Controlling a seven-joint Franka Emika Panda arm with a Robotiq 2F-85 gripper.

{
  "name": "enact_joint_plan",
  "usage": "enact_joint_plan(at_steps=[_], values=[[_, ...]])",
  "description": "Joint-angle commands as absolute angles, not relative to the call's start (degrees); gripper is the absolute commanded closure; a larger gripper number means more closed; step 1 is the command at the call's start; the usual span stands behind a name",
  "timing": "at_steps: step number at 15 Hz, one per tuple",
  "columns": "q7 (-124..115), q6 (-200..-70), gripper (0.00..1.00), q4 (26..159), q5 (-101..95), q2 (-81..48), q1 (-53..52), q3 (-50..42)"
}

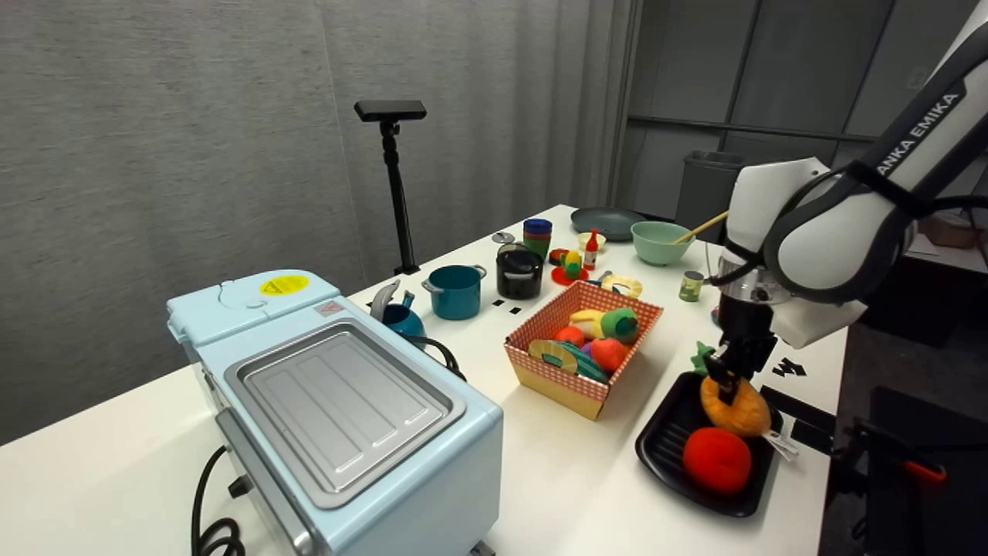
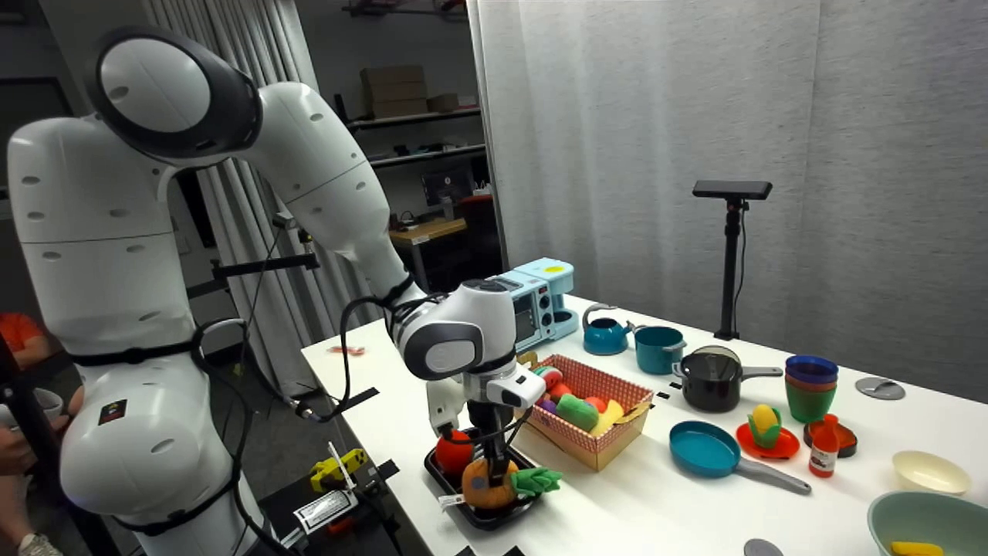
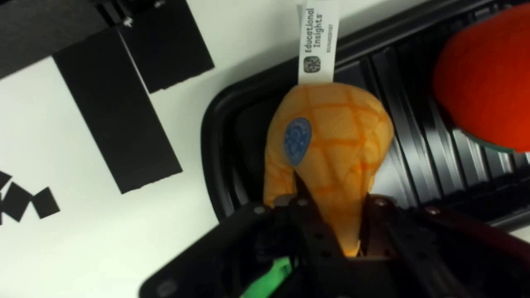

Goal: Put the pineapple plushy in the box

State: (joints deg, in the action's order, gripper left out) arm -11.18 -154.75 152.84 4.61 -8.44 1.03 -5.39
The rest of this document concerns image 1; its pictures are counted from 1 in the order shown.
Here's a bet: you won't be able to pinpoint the grey curtain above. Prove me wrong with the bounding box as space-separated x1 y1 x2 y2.
0 0 641 444

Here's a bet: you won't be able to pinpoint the red tomato plushy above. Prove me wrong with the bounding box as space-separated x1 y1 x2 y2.
679 425 757 498

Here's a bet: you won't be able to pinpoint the long black tape strip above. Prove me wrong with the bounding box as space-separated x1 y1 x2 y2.
758 386 843 432

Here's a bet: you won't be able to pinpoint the blue toy kettle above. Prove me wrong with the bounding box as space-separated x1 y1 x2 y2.
367 275 429 350

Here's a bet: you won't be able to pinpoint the wooden spoon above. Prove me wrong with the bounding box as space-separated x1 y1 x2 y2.
674 211 731 247

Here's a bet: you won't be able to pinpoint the yellow toy food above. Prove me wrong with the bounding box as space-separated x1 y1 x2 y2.
568 305 608 339

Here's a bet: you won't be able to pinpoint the black oven power cable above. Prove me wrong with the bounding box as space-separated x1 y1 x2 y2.
188 441 249 556

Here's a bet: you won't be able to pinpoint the red ketchup bottle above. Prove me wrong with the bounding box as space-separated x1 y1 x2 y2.
580 226 605 272

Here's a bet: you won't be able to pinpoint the toy watermelon slice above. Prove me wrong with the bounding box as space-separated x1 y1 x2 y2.
526 336 610 384

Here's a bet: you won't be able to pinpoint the pale round toy food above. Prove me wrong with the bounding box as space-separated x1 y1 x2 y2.
600 268 646 302

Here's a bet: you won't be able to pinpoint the teal toy pot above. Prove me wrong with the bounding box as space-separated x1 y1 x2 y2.
422 264 492 321

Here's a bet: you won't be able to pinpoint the small can with green label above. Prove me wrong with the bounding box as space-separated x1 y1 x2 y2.
675 268 706 305

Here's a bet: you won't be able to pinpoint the green bowl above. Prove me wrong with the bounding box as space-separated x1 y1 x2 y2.
627 219 695 268

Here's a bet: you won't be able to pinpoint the red toy tomato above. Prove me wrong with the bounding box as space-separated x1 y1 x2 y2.
586 336 634 376

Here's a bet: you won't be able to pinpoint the white wrist camera block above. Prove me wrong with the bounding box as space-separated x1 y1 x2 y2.
765 291 851 351

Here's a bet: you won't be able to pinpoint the orange pineapple plushy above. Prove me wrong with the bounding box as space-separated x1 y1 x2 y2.
687 339 799 461

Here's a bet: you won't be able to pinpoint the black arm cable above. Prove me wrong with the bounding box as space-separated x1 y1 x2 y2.
706 158 988 305

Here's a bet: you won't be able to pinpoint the light blue toaster oven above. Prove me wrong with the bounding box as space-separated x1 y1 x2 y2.
163 268 506 556

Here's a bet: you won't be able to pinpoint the green toy vegetable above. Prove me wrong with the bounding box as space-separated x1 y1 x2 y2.
600 305 641 346

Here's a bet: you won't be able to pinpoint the black grill pan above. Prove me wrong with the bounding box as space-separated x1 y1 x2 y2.
634 369 785 522

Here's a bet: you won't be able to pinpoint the dark grey blue plate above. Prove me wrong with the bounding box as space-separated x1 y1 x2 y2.
568 204 646 247

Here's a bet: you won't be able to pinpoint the black stand with orange knob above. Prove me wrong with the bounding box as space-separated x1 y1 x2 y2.
835 384 988 556

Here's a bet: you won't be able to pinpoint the black cup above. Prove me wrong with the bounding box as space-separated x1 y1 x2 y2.
493 245 546 302

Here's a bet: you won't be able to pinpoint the stacked coloured cups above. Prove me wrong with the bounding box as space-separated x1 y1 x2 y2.
522 216 555 260

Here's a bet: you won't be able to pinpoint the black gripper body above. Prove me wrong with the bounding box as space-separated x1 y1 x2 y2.
713 293 785 376

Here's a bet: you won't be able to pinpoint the red checkered cardboard box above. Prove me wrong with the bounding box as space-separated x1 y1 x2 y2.
503 277 667 424

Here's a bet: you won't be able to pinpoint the short black tape strip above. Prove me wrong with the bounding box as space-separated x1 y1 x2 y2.
789 413 847 458

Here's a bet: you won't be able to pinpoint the black camera on tripod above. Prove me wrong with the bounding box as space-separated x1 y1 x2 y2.
353 95 429 277

